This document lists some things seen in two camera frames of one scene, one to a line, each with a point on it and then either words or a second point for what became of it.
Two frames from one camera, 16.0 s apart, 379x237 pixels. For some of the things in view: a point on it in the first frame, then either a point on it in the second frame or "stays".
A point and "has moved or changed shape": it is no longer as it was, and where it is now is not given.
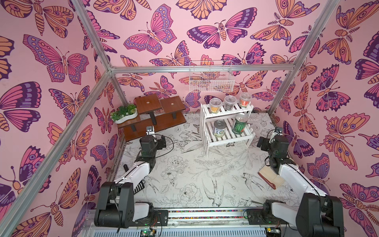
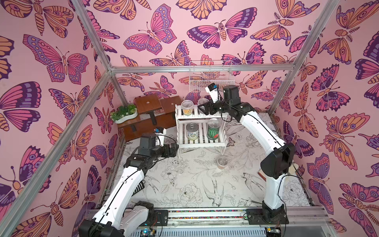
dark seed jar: (229, 101) has moved or changed shape
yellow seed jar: (215, 103) has moved or changed shape
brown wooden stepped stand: (161, 113) stays
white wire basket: (211, 82) stays
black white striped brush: (140, 186) stays
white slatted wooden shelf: (226, 127) to (199, 117)
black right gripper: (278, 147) to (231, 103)
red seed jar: (245, 98) to (222, 162)
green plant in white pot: (124, 113) stays
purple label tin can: (219, 127) to (192, 131)
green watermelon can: (239, 126) to (213, 125)
